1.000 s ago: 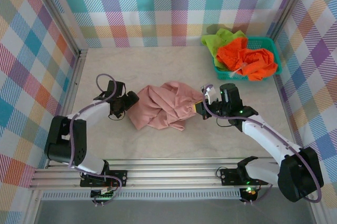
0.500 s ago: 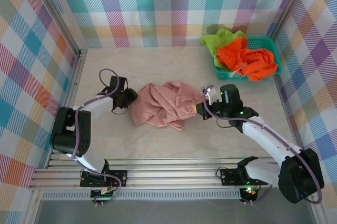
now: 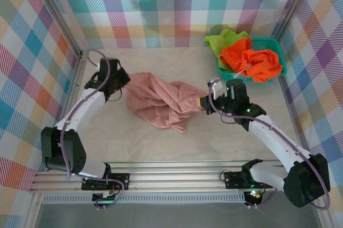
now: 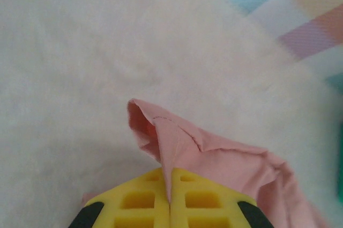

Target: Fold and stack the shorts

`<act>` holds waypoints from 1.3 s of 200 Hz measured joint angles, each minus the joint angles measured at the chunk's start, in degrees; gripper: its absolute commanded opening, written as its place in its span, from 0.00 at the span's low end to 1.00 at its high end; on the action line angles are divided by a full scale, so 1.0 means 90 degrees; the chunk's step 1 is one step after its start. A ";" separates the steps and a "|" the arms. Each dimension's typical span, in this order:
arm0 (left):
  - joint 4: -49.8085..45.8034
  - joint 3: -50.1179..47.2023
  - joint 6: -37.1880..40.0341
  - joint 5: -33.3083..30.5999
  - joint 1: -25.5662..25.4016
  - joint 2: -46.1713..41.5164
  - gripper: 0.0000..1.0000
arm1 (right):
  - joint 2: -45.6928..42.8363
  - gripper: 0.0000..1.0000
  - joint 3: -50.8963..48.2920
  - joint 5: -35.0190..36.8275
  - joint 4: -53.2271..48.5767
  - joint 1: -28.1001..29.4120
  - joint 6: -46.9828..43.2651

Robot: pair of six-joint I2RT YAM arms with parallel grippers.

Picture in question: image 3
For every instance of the aluminium corner post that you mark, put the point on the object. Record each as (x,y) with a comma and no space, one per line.
(294,0)
(60,10)

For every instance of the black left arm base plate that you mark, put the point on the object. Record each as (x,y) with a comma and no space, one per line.
(123,179)

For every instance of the orange shorts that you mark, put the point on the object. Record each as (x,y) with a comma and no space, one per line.
(257,61)

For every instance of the circuit board with green light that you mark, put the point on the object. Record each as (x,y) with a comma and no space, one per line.
(107,198)

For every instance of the pink shorts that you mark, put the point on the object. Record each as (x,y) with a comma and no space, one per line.
(150,96)

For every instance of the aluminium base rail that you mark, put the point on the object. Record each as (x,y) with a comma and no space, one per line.
(174,179)

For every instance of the aluminium side rail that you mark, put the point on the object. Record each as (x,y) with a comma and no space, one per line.
(68,104)
(289,104)

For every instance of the teal plastic basket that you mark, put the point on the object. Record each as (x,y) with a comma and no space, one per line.
(268,43)

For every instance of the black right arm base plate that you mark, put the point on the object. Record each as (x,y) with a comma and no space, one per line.
(233,179)

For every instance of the lime green shorts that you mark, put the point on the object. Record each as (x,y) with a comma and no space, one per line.
(214,43)

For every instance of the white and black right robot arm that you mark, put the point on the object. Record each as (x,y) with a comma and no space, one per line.
(273,136)

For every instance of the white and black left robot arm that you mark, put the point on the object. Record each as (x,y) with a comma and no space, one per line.
(88,104)

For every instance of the circuit board with orange light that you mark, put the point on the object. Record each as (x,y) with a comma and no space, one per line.
(254,194)

